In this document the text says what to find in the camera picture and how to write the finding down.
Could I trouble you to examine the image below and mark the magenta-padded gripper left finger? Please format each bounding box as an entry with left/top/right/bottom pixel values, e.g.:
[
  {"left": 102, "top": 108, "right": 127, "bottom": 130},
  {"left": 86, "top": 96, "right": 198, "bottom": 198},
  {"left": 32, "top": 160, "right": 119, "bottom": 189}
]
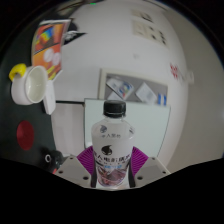
[{"left": 54, "top": 146, "right": 97, "bottom": 188}]

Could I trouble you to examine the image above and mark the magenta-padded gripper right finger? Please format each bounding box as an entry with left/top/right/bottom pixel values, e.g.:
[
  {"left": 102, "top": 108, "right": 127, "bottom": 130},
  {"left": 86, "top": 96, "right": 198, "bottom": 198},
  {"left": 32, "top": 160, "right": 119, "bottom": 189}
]
[{"left": 130, "top": 146, "right": 172, "bottom": 188}]

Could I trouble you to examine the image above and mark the white drink bottle black cap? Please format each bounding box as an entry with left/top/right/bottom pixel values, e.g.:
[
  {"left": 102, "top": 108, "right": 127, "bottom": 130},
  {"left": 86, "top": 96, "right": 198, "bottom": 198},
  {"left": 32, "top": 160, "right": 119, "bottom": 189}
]
[{"left": 90, "top": 99, "right": 136, "bottom": 190}]

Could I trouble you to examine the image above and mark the black and red device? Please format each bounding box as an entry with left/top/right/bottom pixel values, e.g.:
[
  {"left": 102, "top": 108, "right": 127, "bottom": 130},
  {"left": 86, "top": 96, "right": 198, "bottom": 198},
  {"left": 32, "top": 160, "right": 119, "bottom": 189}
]
[{"left": 39, "top": 149, "right": 68, "bottom": 174}]

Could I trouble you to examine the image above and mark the flat round red coaster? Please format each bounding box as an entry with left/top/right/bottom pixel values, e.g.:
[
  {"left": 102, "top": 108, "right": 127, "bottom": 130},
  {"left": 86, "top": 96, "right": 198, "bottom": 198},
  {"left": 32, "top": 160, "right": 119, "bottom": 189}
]
[{"left": 16, "top": 119, "right": 35, "bottom": 152}]

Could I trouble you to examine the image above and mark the flat white box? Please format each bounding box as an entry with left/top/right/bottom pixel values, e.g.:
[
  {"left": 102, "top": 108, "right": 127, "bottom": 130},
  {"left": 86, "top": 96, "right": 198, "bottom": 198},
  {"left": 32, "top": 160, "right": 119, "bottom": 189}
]
[{"left": 42, "top": 79, "right": 57, "bottom": 116}]

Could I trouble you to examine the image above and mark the grey notice board with papers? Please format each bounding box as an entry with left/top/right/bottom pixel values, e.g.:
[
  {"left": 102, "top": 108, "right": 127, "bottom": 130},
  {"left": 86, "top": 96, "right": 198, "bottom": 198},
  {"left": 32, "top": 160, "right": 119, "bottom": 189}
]
[{"left": 97, "top": 68, "right": 169, "bottom": 108}]

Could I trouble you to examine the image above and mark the black bag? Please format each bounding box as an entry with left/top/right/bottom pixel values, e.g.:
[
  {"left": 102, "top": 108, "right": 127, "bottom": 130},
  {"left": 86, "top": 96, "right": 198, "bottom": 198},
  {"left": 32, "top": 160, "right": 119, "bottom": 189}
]
[{"left": 63, "top": 29, "right": 88, "bottom": 44}]

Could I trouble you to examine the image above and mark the white cup yellow handle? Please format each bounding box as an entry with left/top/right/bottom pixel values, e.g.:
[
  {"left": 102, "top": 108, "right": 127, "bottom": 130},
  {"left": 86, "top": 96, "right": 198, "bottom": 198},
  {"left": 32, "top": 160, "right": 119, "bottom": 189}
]
[{"left": 8, "top": 63, "right": 49, "bottom": 106}]

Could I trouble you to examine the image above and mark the large white wall poster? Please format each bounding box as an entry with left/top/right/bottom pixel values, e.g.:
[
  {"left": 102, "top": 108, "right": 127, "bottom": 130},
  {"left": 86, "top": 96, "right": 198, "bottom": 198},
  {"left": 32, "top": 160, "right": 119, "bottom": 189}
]
[{"left": 132, "top": 19, "right": 168, "bottom": 46}]

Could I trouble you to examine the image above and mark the small white wall poster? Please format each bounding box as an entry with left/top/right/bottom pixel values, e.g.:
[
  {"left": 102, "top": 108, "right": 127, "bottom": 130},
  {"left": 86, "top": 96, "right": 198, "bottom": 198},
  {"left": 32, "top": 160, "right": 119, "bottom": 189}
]
[{"left": 131, "top": 9, "right": 156, "bottom": 24}]

